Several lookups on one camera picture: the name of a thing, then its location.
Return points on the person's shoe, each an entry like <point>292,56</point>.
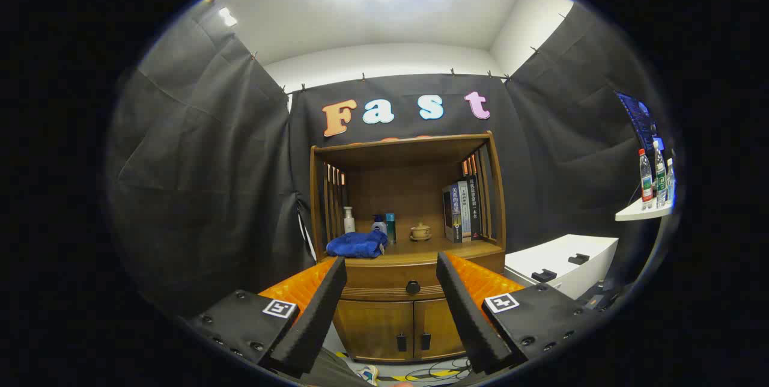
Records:
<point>367,375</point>

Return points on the wooden countertop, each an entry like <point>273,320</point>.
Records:
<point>420,247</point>

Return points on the person's leg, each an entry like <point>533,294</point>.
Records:
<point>330,369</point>

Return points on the teal glass bottle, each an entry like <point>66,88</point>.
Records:
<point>391,228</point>

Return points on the wooden cabinet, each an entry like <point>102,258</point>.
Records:
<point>396,195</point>

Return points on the white lotion bottle blue cap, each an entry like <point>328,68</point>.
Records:
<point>379,228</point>

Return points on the white pump bottle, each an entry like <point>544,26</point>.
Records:
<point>349,223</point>

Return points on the green label water bottle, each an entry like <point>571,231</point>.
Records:
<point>660,179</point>

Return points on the white shelf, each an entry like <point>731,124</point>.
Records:
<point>643,213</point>

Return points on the black plastic block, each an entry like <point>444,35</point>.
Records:
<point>579,258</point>
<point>544,276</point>

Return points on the dark blue screen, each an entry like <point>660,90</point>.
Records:
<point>640,122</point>

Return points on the black spine book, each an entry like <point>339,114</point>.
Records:
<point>474,207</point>

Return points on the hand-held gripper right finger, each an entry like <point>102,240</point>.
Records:
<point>468,321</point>

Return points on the clear water bottle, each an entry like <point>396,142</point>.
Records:
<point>670,182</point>

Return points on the pale spine book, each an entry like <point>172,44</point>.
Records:
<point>465,213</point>

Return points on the white box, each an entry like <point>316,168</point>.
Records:
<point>565,255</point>

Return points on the blue fluffy towel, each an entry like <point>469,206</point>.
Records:
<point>357,244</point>

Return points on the beige lidded teacup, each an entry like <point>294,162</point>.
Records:
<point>420,232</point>

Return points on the wooden drawer with black knob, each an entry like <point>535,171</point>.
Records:
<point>384,279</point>

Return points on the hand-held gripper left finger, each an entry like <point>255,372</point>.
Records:
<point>318,321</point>

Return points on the black electronic device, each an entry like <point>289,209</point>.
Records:
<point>598,301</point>

